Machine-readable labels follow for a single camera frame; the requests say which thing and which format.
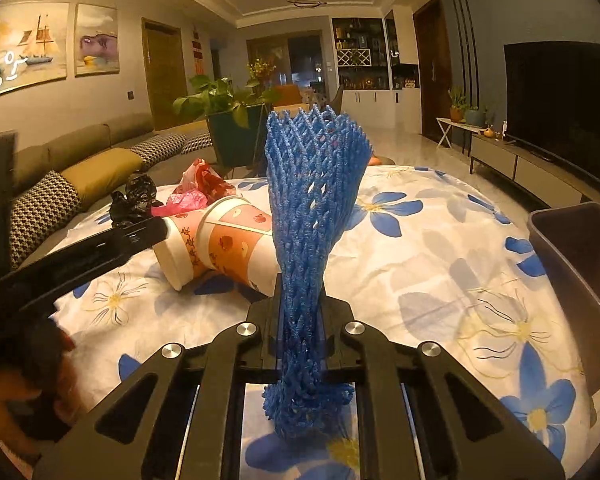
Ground floral blue white tablecloth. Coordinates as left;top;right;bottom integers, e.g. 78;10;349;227
56;166;590;474

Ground person's left hand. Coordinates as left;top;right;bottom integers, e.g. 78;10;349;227
0;328;86;442

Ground pink plastic bag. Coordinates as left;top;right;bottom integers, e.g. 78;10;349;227
151;190;208;217

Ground dark entrance door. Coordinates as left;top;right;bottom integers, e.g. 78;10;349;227
414;0;452;142

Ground green potted plant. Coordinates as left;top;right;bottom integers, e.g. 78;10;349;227
172;75;279;169

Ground display cabinet shelving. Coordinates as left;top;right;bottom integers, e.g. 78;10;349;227
332;18;389;90

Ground black plastic bag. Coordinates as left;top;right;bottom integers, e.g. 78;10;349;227
109;174;162;228

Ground yellow cushion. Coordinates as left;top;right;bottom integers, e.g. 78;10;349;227
60;148;143;209

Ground sailboat painting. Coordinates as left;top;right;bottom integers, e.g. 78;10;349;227
0;1;69;94

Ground black television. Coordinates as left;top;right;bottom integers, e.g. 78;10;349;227
504;41;600;182

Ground wooden door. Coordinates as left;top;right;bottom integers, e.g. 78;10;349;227
142;18;187;130

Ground blue foam fruit net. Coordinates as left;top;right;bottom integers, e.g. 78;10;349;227
263;107;372;440

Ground grey sectional sofa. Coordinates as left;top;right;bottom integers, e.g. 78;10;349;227
9;112;217;212

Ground grey tv cabinet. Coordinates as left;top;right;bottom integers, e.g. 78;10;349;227
470;133;600;208

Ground houndstooth cushion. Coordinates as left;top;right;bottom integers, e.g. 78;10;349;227
9;171;81;270

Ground small potted plants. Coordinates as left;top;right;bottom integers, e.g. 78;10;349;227
448;86;489;128

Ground small white side table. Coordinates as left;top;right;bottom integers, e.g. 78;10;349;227
435;116;487;150

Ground red plastic bag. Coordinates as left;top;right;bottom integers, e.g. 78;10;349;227
173;158;236;206

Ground purple abstract painting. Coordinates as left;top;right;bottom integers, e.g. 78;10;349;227
74;3;120;77

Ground grey trash bin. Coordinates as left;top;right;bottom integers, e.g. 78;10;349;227
528;202;600;394

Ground orange white paper cup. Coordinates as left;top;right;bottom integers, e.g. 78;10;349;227
152;209;210;292

